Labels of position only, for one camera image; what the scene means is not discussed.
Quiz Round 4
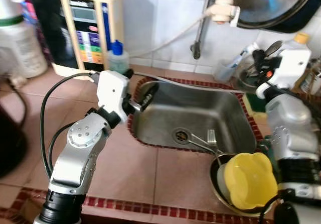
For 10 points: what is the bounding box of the steel fork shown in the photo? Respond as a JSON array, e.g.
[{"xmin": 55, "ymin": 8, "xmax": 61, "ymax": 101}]
[{"xmin": 188, "ymin": 129, "xmax": 221, "ymax": 159}]

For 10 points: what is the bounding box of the chrome wall tap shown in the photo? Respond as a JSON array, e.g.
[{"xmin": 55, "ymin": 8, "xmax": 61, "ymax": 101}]
[{"xmin": 191, "ymin": 0, "xmax": 241, "ymax": 60}]

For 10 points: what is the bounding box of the hanging steel wok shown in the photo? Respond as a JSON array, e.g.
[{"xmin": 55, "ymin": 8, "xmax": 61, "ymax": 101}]
[{"xmin": 236, "ymin": 0, "xmax": 311, "ymax": 26}]

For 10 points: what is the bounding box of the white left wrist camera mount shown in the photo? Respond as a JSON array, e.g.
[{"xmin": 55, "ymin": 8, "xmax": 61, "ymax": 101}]
[{"xmin": 95, "ymin": 70, "xmax": 131, "ymax": 124}]

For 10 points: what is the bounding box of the yellow plastic bowl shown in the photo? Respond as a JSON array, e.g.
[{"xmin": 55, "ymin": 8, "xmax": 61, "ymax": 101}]
[{"xmin": 223, "ymin": 152, "xmax": 278, "ymax": 210}]

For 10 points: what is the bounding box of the white jar green lid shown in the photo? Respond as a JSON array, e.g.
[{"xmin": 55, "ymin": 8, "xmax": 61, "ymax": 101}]
[{"xmin": 0, "ymin": 0, "xmax": 48, "ymax": 79}]

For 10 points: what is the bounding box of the clear round plastic container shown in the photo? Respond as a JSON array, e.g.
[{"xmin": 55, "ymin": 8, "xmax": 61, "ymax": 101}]
[{"xmin": 233, "ymin": 58, "xmax": 261, "ymax": 91}]

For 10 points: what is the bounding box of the stainless steel sink basin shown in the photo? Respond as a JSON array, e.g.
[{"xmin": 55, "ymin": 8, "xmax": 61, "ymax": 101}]
[{"xmin": 128, "ymin": 76, "xmax": 259, "ymax": 154}]

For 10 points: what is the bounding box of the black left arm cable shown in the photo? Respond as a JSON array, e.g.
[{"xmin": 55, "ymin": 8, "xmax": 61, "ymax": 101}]
[{"xmin": 40, "ymin": 72, "xmax": 98, "ymax": 179}]

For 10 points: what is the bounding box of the thin white hose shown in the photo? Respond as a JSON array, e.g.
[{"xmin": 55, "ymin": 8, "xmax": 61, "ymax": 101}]
[{"xmin": 129, "ymin": 16, "xmax": 214, "ymax": 59}]

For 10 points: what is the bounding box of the steel spoon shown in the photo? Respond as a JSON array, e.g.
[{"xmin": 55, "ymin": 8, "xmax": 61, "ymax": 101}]
[{"xmin": 246, "ymin": 40, "xmax": 283, "ymax": 79}]

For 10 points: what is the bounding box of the black electric kettle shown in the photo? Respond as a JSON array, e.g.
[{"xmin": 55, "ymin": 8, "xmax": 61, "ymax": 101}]
[{"xmin": 0, "ymin": 103, "xmax": 28, "ymax": 177}]

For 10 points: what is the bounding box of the chrome kitchen faucet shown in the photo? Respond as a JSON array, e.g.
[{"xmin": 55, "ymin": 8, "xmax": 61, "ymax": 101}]
[{"xmin": 301, "ymin": 58, "xmax": 321, "ymax": 96}]

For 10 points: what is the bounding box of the green dish soap bottle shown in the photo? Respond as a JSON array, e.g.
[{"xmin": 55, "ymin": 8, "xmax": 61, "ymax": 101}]
[{"xmin": 108, "ymin": 39, "xmax": 131, "ymax": 76}]

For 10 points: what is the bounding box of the beige water ionizer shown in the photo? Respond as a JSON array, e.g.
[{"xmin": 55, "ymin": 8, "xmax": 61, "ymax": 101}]
[{"xmin": 28, "ymin": 0, "xmax": 124, "ymax": 78}]

